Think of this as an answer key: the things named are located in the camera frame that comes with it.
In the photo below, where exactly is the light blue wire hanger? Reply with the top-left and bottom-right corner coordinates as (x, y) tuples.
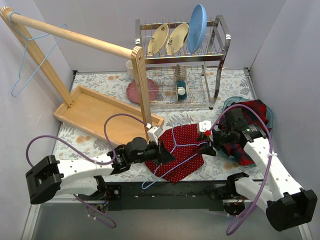
(141, 123), (208, 190)

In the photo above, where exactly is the red polka dot skirt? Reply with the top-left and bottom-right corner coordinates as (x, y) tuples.
(144, 124), (213, 185)

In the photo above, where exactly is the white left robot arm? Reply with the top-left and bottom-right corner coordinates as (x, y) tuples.
(25, 137), (176, 205)

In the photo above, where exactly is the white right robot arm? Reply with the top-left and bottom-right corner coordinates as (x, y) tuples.
(197, 104), (318, 236)

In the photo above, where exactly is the blue hanger on rod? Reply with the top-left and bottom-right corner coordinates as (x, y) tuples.
(5, 11), (73, 105)

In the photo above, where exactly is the teal transparent plastic basin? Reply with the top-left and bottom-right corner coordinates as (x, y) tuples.
(220, 97), (274, 166)

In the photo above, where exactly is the floral table mat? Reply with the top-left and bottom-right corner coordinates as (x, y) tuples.
(54, 67), (274, 189)

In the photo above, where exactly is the wooden clothes rack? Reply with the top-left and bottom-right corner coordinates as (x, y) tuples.
(0, 6), (164, 144)

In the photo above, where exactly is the pink dotted plate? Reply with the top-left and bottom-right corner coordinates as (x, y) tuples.
(126, 78), (159, 105)

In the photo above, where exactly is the stainless steel dish rack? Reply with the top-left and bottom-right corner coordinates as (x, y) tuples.
(135, 15), (231, 110)

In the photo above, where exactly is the white cup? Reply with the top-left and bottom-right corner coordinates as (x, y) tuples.
(126, 60), (135, 81)

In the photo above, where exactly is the cream floral plate right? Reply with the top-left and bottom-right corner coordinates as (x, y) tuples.
(166, 23), (189, 55)

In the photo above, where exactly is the cream floral plate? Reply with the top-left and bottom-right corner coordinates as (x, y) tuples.
(166, 23), (189, 55)
(147, 24), (169, 56)

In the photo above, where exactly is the cream floral plate left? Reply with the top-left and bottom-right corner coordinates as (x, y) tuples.
(147, 24), (169, 56)

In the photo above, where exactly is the blue plate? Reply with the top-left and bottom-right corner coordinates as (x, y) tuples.
(187, 4), (207, 54)

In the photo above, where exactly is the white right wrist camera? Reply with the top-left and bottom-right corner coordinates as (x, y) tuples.
(197, 120), (212, 137)

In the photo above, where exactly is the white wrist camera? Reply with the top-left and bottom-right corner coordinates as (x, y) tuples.
(197, 120), (212, 137)
(147, 125), (163, 145)

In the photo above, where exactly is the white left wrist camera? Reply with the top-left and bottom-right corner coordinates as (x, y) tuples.
(147, 125), (163, 145)

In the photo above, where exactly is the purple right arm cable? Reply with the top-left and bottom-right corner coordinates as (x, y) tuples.
(208, 103), (276, 236)

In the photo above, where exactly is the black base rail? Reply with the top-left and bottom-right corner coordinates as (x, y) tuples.
(79, 180), (250, 216)

